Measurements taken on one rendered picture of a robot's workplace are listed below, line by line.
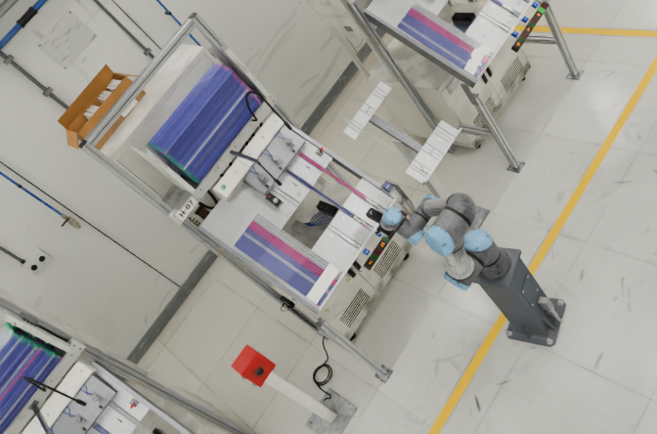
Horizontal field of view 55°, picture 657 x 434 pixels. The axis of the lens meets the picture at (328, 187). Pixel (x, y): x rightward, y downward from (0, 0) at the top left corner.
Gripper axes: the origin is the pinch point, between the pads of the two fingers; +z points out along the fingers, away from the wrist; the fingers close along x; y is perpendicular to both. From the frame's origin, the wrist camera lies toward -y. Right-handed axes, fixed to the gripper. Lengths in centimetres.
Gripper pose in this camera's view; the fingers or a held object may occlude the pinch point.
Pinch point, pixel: (379, 229)
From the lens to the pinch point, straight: 300.7
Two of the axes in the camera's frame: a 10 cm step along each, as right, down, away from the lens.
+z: -0.3, 2.7, 9.6
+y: 8.2, 5.5, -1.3
